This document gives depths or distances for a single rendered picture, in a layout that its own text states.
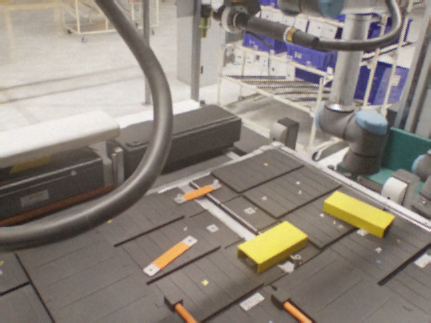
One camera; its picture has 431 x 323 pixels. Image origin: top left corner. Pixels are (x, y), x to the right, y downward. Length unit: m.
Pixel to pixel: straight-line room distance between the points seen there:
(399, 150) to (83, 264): 1.70
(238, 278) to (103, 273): 0.28
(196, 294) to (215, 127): 0.62
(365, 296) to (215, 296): 0.30
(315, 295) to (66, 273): 0.51
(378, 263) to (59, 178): 0.79
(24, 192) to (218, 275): 0.51
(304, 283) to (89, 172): 0.61
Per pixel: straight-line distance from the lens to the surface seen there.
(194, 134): 1.31
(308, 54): 3.46
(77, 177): 1.16
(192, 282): 0.93
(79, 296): 0.91
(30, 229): 0.53
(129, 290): 0.91
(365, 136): 2.16
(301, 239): 1.04
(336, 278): 0.99
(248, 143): 1.76
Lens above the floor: 1.66
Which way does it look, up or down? 28 degrees down
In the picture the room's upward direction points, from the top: 3 degrees clockwise
